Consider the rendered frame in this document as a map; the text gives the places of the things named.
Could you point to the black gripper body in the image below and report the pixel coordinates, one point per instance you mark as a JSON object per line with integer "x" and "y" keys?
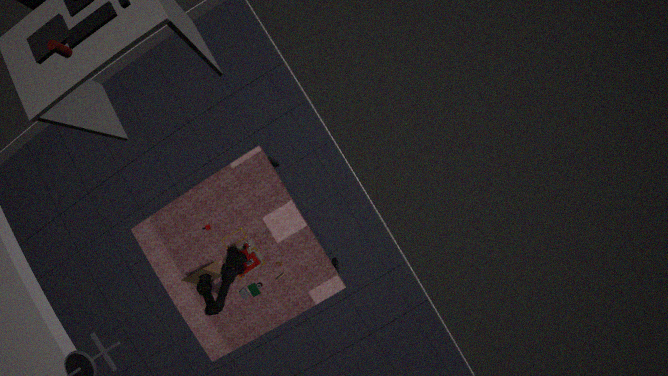
{"x": 240, "y": 269}

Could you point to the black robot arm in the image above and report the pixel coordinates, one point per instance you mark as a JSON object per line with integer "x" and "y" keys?
{"x": 228, "y": 276}

